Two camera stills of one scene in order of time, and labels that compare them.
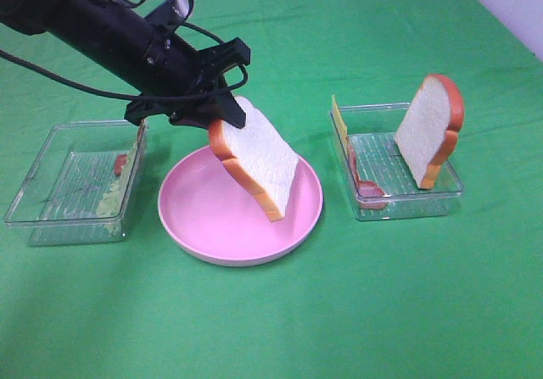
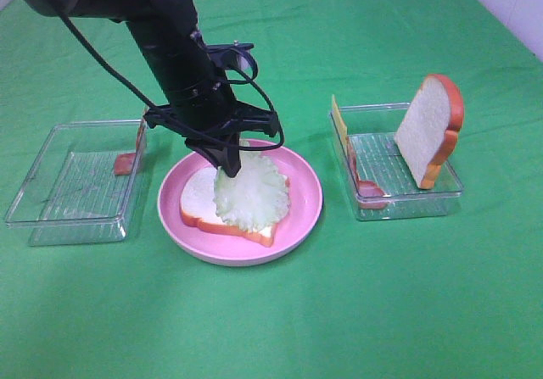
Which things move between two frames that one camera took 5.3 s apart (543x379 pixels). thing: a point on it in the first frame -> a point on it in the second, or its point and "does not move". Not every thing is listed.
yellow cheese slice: (340, 126) does not move
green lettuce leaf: (109, 209) -> (256, 197)
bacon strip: (369, 194) does not move
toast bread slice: (428, 135) does not move
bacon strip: (120, 160) does not move
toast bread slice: (262, 163) -> (198, 210)
